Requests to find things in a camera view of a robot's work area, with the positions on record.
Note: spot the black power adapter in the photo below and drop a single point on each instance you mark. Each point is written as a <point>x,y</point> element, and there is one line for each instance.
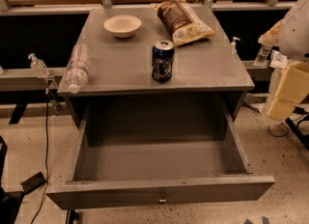
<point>33,183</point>

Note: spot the brass drawer knob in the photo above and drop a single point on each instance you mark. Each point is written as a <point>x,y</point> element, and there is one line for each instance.
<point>162,199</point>

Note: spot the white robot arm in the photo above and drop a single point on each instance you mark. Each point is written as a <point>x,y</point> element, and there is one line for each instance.
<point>293,40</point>

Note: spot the small pump bottle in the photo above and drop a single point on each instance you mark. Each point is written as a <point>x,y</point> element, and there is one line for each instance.
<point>234,44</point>

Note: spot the white packet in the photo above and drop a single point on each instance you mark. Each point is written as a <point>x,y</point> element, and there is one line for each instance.
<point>278,60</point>

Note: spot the brown chip bag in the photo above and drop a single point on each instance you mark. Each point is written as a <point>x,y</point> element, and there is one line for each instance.
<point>182,23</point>

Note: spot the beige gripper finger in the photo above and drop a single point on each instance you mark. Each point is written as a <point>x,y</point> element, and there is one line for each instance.
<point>280,109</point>
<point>294,84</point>

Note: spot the hand sanitizer pump bottle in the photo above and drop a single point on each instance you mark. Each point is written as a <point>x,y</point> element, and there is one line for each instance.
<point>38,66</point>

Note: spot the white paper bowl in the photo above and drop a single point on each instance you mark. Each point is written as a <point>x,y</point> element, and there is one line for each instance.
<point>122,26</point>

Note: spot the small water bottle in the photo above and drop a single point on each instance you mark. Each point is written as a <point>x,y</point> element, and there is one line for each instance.
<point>264,51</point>

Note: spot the blue pepsi can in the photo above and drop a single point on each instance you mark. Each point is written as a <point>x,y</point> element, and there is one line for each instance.
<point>162,60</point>

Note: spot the open grey top drawer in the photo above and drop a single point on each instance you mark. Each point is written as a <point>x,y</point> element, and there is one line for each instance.
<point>132,148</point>

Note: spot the clear plastic water bottle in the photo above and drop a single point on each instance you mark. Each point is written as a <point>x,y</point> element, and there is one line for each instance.
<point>77,72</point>

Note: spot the grey cabinet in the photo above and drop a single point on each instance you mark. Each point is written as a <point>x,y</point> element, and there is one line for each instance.
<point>134,66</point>

